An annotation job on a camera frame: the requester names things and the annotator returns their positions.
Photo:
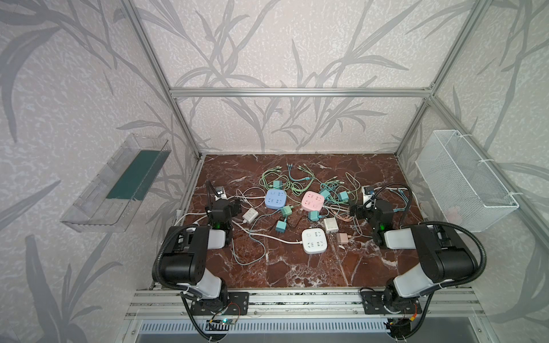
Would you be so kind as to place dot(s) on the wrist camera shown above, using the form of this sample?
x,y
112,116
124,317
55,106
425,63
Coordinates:
x,y
367,193
220,193

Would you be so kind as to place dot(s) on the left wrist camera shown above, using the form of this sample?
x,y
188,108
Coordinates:
x,y
220,193

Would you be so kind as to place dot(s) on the pink power strip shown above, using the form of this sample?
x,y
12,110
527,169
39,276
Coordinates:
x,y
312,201

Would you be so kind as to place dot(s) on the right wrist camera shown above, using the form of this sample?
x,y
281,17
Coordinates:
x,y
367,193

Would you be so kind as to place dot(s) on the white wire mesh basket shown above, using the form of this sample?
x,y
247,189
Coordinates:
x,y
464,186

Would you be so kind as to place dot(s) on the green charger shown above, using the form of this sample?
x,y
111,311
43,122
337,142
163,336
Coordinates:
x,y
286,211

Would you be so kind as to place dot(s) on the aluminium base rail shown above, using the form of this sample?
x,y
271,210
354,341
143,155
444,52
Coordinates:
x,y
306,303

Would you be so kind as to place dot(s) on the clear plastic wall tray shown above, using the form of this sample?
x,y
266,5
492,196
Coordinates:
x,y
109,203

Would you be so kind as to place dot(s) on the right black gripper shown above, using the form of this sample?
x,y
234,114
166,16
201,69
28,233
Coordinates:
x,y
364,211

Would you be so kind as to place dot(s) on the white power strip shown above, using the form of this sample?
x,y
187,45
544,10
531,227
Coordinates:
x,y
314,241

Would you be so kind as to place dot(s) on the blue power strip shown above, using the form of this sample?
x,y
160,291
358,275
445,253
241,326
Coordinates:
x,y
275,199

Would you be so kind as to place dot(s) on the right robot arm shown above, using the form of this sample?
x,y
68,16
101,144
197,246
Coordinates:
x,y
448,254

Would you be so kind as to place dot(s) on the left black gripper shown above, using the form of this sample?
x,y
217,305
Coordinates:
x,y
215,201

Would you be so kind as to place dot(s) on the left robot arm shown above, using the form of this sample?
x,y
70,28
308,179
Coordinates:
x,y
181,263

